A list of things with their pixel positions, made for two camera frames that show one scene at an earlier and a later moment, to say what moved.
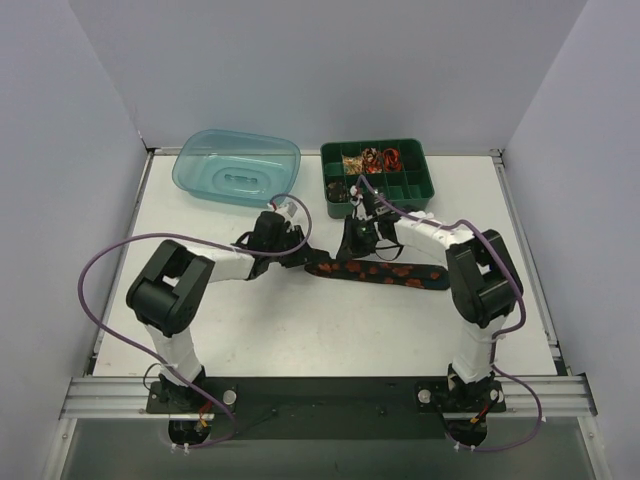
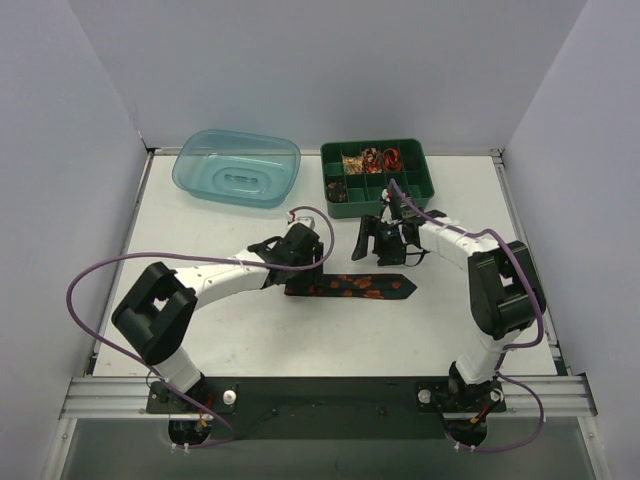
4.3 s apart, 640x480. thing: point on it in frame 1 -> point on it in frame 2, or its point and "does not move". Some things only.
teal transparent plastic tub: (234, 167) does not move
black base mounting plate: (332, 408) does not move
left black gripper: (298, 248) -> (317, 262)
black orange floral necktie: (418, 276) -> (351, 286)
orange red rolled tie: (392, 160) does not move
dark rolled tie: (337, 191) does not move
